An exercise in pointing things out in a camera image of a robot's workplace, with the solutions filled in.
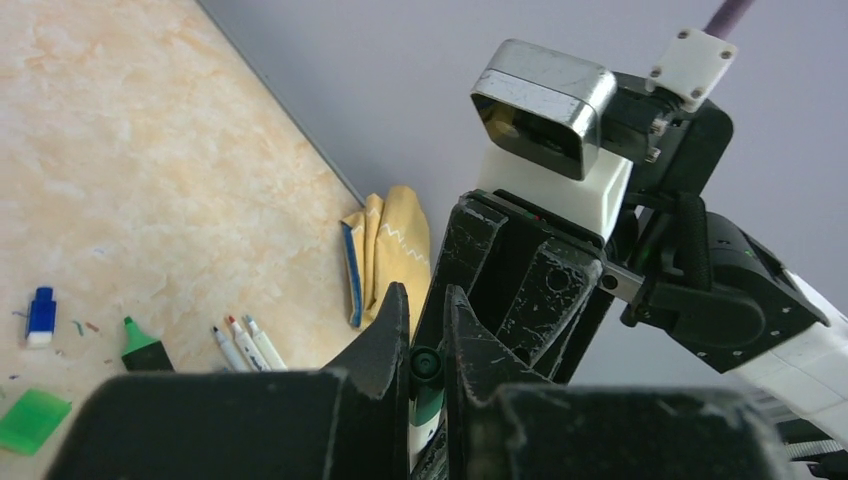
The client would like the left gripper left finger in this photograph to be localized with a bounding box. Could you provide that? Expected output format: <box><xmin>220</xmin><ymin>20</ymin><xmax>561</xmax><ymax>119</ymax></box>
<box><xmin>325</xmin><ymin>282</ymin><xmax>410</xmax><ymax>479</ymax></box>

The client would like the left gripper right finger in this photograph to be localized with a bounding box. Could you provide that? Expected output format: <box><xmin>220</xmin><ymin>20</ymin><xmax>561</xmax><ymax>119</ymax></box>
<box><xmin>443</xmin><ymin>285</ymin><xmax>549</xmax><ymax>479</ymax></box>

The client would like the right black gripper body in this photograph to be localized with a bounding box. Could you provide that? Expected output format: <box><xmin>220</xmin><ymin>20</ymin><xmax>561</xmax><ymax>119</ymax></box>
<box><xmin>469</xmin><ymin>190</ymin><xmax>636</xmax><ymax>312</ymax></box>

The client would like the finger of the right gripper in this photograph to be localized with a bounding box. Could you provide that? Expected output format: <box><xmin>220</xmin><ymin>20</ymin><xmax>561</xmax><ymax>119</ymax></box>
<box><xmin>413</xmin><ymin>195</ymin><xmax>507</xmax><ymax>349</ymax></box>
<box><xmin>496</xmin><ymin>238</ymin><xmax>604</xmax><ymax>384</ymax></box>

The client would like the white green-tip pen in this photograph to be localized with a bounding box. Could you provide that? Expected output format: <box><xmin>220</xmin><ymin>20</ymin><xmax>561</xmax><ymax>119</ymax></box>
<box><xmin>408</xmin><ymin>346</ymin><xmax>444</xmax><ymax>471</ymax></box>

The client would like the black green highlighter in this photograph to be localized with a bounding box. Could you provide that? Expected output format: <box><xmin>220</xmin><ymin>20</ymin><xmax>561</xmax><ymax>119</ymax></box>
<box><xmin>121</xmin><ymin>316</ymin><xmax>174</xmax><ymax>372</ymax></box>

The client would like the bright green square cap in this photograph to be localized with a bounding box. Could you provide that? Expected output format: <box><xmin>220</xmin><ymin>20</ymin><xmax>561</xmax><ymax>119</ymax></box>
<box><xmin>1</xmin><ymin>389</ymin><xmax>72</xmax><ymax>456</ymax></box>

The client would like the blue pen cap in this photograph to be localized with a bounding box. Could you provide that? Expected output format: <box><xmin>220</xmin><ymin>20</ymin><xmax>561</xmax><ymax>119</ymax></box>
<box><xmin>24</xmin><ymin>286</ymin><xmax>57</xmax><ymax>348</ymax></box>

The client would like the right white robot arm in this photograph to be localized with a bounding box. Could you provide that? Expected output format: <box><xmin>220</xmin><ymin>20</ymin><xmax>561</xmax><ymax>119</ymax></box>
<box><xmin>414</xmin><ymin>190</ymin><xmax>847</xmax><ymax>385</ymax></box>

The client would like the white red-tip pen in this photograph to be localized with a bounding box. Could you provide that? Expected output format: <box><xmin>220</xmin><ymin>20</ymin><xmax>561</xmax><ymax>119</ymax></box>
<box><xmin>227</xmin><ymin>316</ymin><xmax>271</xmax><ymax>372</ymax></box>

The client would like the white light-blue pen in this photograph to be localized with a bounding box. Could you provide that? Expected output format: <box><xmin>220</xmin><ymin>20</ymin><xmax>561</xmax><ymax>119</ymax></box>
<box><xmin>243</xmin><ymin>315</ymin><xmax>288</xmax><ymax>371</ymax></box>

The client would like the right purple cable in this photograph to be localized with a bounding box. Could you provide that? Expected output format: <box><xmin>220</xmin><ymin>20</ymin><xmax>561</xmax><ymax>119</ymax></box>
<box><xmin>703</xmin><ymin>0</ymin><xmax>757</xmax><ymax>40</ymax></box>

